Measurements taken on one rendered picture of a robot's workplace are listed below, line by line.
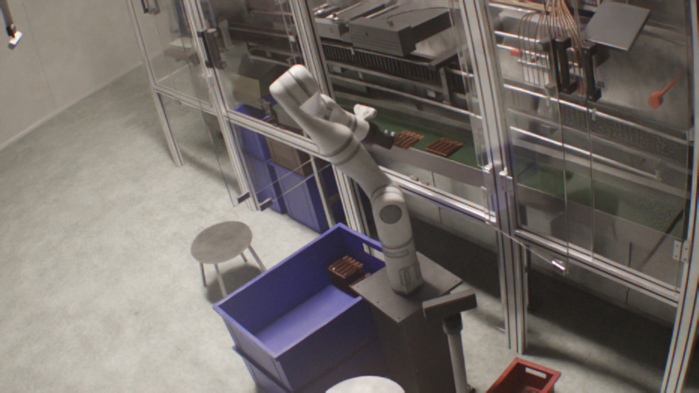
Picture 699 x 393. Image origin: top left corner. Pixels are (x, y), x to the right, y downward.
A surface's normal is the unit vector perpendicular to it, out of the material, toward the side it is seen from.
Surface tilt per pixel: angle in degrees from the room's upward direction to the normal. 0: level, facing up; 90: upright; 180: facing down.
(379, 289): 0
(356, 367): 90
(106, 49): 90
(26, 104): 90
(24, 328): 0
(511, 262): 90
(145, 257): 0
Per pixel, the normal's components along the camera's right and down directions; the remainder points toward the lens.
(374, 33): -0.74, 0.48
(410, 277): 0.55, 0.33
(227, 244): -0.21, -0.83
